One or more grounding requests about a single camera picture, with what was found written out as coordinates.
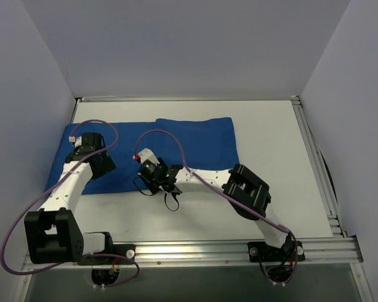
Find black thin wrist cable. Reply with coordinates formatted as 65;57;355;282
132;176;180;212

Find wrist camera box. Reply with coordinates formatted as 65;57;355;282
133;148;159;165
69;136;82;148

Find right aluminium frame rail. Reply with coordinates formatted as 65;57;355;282
291;96;347;237

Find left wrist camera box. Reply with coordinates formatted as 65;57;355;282
69;136;82;148

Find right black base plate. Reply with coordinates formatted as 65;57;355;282
247;240;306;262

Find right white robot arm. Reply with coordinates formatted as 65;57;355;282
134;155;290;260

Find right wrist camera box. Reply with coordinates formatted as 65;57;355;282
133;148;159;165

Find back aluminium frame rail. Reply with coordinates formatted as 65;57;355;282
79;96;300;103

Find blue surgical cloth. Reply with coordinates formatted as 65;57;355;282
43;116;241;196

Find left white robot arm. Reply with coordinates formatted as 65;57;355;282
24;133;116;264

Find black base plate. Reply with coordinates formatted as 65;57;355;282
247;240;306;262
77;243;136;266

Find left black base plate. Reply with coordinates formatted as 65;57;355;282
77;243;136;266

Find front aluminium frame rail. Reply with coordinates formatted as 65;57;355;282
21;237;364;271

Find aluminium frame rail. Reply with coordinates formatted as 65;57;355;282
21;237;364;271
79;96;300;103
291;96;347;237

